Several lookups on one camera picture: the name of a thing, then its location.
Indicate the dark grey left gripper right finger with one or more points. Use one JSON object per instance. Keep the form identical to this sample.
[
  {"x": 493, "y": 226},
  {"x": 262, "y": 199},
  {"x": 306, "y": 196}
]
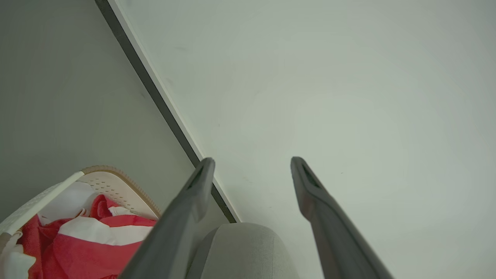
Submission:
[{"x": 337, "y": 236}]

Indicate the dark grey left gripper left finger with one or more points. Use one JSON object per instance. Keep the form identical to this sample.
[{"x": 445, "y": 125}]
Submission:
[{"x": 174, "y": 232}]

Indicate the red and white garment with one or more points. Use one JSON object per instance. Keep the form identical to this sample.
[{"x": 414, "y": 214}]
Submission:
[{"x": 85, "y": 257}]

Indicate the cream perforated laundry basket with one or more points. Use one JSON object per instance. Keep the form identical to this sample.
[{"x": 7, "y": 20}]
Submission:
[{"x": 116, "y": 186}]

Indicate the dark grey baseboard strip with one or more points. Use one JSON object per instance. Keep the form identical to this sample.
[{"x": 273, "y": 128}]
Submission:
[{"x": 155, "y": 93}]

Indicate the white crumpled cloth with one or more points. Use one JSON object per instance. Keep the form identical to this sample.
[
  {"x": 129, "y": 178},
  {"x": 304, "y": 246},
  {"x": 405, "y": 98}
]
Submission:
[{"x": 15, "y": 263}]

